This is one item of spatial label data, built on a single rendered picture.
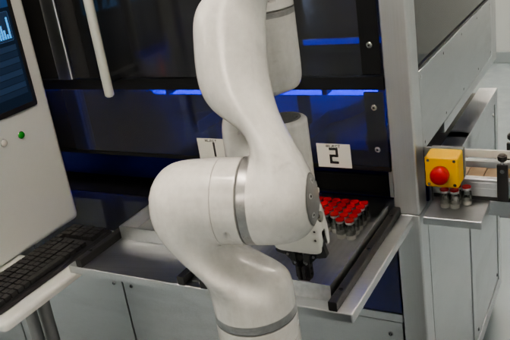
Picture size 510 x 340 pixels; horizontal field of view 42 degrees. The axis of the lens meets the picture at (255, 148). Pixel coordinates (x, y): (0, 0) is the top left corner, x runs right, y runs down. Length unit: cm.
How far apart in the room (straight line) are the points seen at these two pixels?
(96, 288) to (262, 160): 150
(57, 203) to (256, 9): 123
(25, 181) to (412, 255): 103
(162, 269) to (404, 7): 76
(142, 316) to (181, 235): 133
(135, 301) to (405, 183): 102
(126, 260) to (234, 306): 68
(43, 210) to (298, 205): 122
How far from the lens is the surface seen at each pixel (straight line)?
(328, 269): 140
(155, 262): 154
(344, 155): 158
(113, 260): 160
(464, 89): 198
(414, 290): 169
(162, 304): 213
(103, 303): 231
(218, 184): 87
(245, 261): 96
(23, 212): 193
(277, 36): 110
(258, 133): 85
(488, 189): 164
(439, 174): 148
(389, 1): 144
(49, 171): 198
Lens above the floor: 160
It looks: 20 degrees down
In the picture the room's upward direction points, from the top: 9 degrees counter-clockwise
